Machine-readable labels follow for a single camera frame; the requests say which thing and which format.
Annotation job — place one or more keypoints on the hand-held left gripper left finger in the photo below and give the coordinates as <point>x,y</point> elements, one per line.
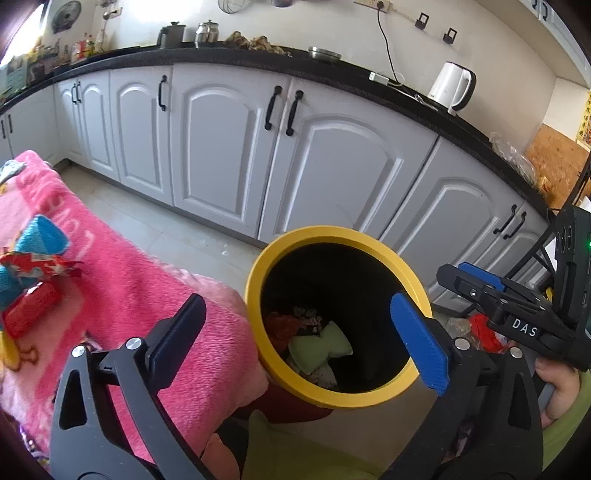
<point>182,327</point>

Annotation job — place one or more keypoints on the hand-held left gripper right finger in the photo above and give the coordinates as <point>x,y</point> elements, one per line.
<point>418,341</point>

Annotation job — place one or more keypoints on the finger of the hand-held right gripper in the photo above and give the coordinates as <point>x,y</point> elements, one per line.
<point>482,276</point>
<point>466,288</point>

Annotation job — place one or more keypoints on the red plastic bag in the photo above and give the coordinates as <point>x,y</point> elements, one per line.
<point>279,327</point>

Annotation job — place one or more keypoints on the yellow-rimmed trash bin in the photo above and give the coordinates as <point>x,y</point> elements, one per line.
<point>323,233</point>

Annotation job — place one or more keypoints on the red packet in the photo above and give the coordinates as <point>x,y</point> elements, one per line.
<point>32,307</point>

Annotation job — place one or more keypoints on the red white snack wrapper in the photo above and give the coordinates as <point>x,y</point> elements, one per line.
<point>27,264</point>

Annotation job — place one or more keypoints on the person's right hand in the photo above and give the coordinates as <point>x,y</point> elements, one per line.
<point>565,392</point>

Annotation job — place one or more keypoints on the person's left hand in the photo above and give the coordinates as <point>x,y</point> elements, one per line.
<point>221,461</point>

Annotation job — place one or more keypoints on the red shopping bag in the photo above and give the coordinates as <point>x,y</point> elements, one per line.
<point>485,330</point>

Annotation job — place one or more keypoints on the pink printed blanket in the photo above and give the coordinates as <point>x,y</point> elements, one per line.
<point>138,300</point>

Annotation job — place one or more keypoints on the clear plastic bag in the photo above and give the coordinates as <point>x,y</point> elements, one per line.
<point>512,157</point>

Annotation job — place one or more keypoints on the red floor mat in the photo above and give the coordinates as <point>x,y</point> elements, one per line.
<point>286,406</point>

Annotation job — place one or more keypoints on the person's yellow-green clothing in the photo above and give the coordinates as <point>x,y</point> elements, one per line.
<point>314,452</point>

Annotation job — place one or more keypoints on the white lower cabinets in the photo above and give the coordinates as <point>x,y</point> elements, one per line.
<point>217,147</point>

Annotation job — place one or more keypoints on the white cabinets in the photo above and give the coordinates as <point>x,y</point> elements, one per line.
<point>565,27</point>
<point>217,147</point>

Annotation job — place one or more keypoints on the white electric kettle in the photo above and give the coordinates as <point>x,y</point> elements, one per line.
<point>448,87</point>

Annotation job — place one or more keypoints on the white charger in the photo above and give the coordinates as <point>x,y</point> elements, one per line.
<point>378,77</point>

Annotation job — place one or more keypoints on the black countertop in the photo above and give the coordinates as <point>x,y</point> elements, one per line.
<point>355,74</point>

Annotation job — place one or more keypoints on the white upper cabinets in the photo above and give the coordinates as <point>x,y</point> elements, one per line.
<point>565,27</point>

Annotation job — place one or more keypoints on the metal bowl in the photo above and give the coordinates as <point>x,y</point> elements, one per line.
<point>325,54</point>

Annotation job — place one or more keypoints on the grey kettle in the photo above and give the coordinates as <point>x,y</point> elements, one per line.
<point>171,36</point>

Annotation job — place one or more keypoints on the brown dried food pile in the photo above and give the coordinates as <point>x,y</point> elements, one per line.
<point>258,44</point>

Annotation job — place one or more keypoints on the steel lidded canister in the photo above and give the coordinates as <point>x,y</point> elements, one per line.
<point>207,33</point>

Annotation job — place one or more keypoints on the group of condiment bottles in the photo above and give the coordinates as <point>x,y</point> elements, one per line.
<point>85,48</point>

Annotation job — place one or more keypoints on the countertop storage rack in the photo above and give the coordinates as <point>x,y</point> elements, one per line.
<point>18,69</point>

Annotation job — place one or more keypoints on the yellow wall poster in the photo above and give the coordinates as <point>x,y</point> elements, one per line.
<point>585,120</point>

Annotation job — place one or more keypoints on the black wall hook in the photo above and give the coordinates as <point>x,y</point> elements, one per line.
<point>421,21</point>
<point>449,36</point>

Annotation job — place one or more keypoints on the wall power outlet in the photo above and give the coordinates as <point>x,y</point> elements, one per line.
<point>374,4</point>

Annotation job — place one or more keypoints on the small wall fan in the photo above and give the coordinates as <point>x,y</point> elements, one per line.
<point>67,14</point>

